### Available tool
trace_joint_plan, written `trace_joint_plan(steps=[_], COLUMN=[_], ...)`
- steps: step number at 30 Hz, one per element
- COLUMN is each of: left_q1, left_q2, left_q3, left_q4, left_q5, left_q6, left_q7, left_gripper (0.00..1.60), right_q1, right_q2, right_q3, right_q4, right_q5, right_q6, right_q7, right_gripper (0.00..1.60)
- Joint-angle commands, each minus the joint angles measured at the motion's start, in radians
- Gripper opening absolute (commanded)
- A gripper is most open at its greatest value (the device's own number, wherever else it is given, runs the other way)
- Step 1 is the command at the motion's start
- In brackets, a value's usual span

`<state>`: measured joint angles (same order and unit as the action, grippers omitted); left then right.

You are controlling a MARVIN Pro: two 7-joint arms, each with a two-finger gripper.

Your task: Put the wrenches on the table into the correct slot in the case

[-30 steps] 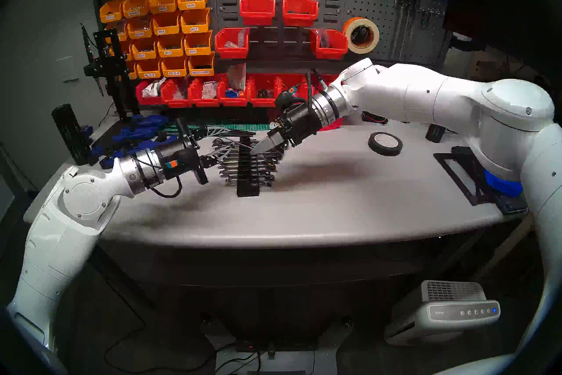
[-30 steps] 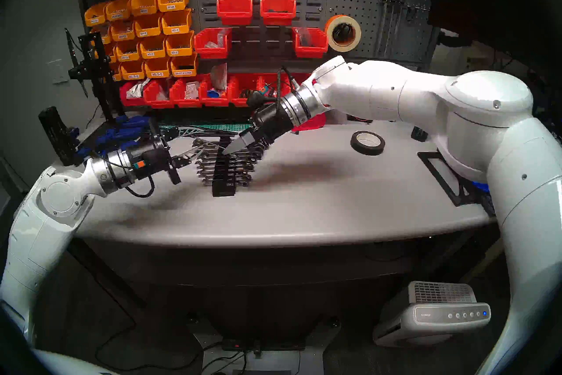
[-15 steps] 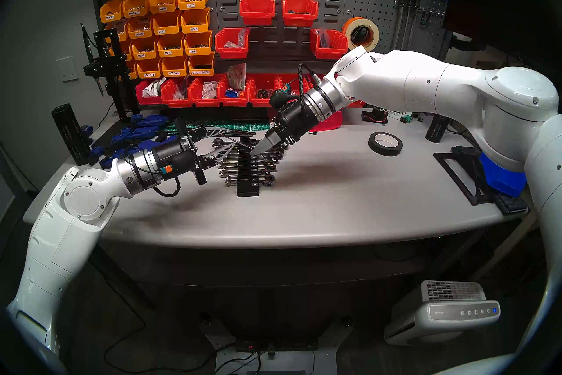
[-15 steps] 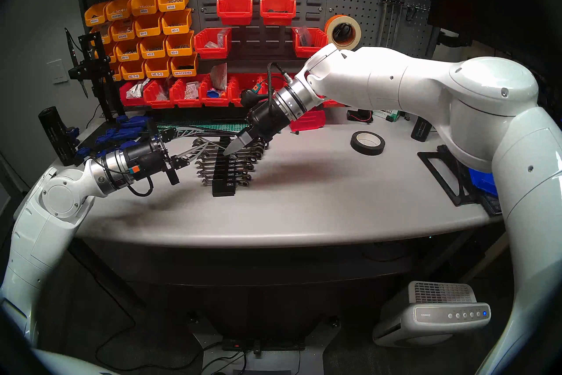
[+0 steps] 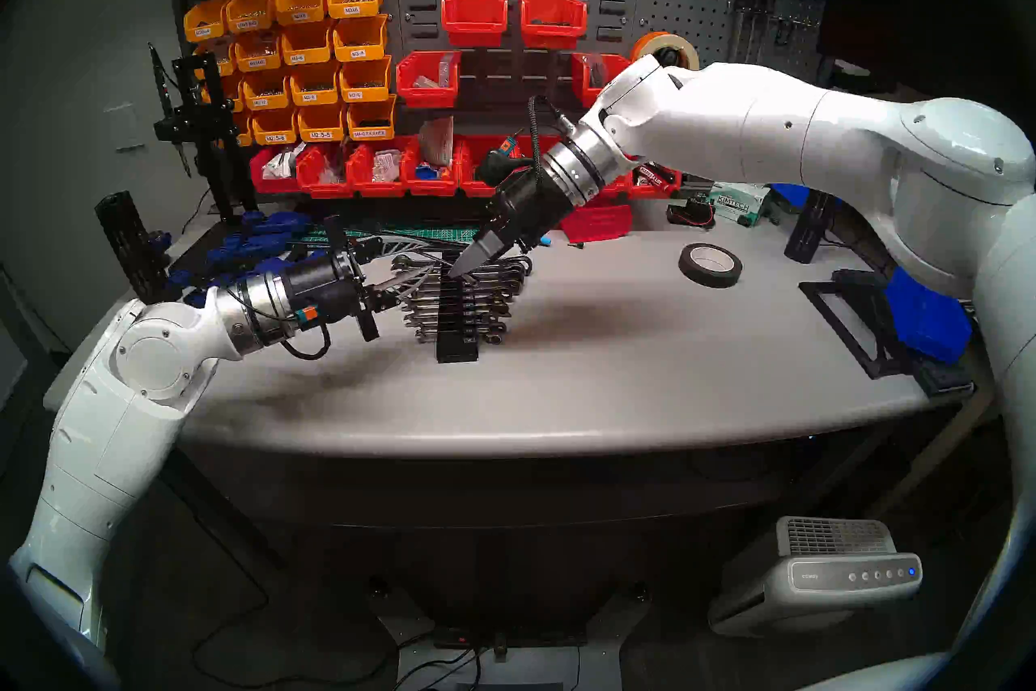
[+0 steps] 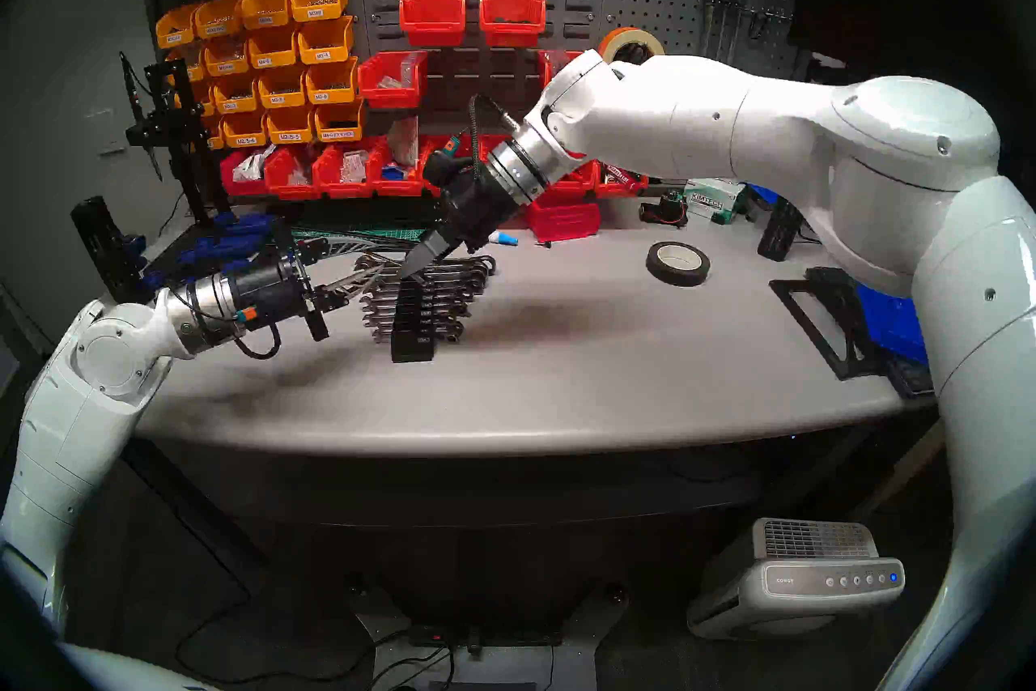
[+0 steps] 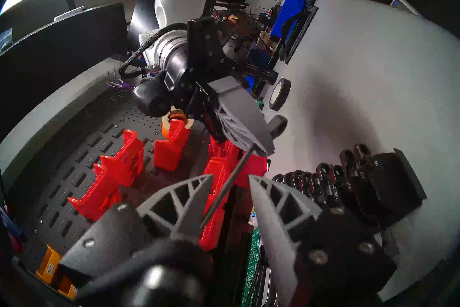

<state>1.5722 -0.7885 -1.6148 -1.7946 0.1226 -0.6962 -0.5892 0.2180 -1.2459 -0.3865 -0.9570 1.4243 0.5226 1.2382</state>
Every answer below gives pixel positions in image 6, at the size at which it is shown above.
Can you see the medium chrome ratchet wrench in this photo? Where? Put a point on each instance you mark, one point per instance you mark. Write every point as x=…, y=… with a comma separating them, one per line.
x=461, y=314
x=458, y=322
x=464, y=306

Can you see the yellow bin labelled M2.5-5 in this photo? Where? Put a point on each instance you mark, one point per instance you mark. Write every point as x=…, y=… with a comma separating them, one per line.
x=290, y=124

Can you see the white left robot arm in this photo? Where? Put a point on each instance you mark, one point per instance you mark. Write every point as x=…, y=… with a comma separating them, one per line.
x=73, y=406

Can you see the white plastic bag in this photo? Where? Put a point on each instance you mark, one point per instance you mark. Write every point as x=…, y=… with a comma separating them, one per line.
x=252, y=165

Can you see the clear plastic parts bag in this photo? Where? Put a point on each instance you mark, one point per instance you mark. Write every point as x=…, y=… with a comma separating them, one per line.
x=405, y=70

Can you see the yellow bin labelled M3-6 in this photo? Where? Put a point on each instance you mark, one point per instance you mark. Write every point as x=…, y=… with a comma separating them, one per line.
x=330, y=80

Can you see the white wall switch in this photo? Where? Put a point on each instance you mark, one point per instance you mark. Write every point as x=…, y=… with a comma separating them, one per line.
x=105, y=132

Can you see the blue plastic cap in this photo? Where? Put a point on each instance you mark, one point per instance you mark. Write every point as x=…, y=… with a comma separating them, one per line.
x=392, y=171

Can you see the yellow bin labelled HEX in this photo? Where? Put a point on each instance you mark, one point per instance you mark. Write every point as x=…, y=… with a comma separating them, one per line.
x=338, y=120

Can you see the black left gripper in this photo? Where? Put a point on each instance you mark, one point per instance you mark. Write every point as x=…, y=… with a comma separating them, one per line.
x=271, y=289

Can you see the yellow bin labelled M2.5-6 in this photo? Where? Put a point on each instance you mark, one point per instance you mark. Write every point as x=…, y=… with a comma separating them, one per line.
x=244, y=128

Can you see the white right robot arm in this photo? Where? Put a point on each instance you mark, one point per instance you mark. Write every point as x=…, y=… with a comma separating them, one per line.
x=809, y=131

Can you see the Kimtech tissue box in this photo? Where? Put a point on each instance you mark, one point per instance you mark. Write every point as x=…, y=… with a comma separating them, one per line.
x=712, y=201

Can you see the yellow bin labelled M3-12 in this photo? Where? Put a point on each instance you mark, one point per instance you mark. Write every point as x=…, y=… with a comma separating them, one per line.
x=235, y=94

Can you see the white glue bottle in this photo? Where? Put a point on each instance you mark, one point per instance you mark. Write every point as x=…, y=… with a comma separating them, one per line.
x=506, y=238

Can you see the black soldering pen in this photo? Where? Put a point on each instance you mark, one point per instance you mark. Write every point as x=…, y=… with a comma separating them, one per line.
x=132, y=90

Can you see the largest chrome ratchet wrench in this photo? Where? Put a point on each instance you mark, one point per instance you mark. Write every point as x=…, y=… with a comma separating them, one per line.
x=484, y=263

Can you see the yellow bin labelled M3-8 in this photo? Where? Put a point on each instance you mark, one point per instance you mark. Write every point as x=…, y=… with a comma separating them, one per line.
x=281, y=87

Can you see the black battery holder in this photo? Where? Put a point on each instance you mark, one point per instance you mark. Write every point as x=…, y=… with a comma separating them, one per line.
x=664, y=212

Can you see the bagged user manual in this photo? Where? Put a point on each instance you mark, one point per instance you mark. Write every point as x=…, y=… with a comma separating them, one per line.
x=403, y=140

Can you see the black angled stand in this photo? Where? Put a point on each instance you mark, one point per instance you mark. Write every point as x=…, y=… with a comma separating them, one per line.
x=817, y=329

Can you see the green cutting mat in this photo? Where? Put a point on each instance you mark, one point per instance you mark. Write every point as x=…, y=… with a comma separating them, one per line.
x=380, y=234

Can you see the yellow bin labelled M4X4X6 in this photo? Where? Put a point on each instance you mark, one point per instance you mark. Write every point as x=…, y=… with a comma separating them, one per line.
x=227, y=55

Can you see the black keyboard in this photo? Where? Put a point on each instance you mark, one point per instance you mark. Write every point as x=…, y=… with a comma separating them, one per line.
x=910, y=378

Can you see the blue plastic bin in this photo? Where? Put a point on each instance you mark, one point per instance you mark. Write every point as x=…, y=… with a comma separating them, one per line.
x=894, y=329
x=762, y=194

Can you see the black wrench holder case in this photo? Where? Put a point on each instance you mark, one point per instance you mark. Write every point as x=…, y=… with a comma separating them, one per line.
x=414, y=345

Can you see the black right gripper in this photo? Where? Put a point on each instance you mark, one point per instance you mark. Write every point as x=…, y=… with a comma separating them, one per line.
x=481, y=208

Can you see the yellow bin labelled M3-4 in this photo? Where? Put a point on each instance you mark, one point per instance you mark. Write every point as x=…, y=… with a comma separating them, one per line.
x=325, y=40

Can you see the cream masking tape roll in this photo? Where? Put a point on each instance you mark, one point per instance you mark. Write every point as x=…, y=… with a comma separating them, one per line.
x=627, y=35

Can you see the white air purifier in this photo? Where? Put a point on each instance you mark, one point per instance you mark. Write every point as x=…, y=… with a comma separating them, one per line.
x=797, y=584

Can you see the black tape roll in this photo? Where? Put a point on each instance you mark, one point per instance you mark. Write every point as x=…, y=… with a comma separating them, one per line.
x=655, y=268

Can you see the black power strip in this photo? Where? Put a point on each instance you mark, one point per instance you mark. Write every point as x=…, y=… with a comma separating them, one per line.
x=486, y=634

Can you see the large chrome ratchet wrench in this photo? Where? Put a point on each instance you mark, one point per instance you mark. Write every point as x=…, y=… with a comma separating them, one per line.
x=479, y=274
x=473, y=284

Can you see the black soldering tool stand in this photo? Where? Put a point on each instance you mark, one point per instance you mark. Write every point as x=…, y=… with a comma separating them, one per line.
x=170, y=123

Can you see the small blue clamp piece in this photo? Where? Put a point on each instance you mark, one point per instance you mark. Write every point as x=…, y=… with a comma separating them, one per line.
x=132, y=244

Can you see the clear bag of screws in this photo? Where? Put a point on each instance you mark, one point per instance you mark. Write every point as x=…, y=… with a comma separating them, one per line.
x=354, y=167

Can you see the yellow bin labelled M4-6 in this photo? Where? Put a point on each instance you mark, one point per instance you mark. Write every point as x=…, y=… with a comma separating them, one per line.
x=273, y=47

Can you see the red wall-hung parts bin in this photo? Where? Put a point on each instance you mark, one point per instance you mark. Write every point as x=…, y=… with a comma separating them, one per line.
x=433, y=21
x=388, y=90
x=550, y=62
x=511, y=21

